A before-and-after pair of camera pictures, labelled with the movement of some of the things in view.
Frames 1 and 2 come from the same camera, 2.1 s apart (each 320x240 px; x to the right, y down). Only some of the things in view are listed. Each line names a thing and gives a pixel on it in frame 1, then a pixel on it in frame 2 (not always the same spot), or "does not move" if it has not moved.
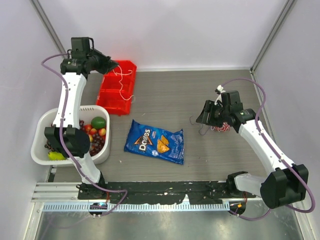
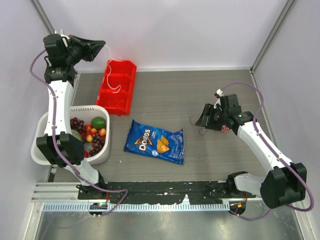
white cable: x=121 y=77 -> x=112 y=59
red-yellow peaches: x=88 y=129 does not move
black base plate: x=157 y=192 does not move
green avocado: x=98 y=122 does not move
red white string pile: x=225 y=127 does not move
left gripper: x=108 y=64 -> x=90 y=48
